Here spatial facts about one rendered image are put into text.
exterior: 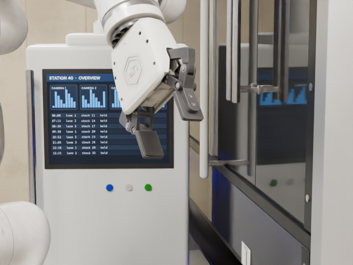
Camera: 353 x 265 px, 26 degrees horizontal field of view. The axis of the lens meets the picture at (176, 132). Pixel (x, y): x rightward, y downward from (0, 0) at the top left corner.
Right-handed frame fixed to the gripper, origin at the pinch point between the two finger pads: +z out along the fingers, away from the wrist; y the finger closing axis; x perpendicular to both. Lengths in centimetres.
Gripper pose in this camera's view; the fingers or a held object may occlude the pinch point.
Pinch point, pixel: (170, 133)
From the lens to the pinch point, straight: 97.1
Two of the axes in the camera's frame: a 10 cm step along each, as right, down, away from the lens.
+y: 5.4, -5.2, -6.6
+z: 3.0, 8.5, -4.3
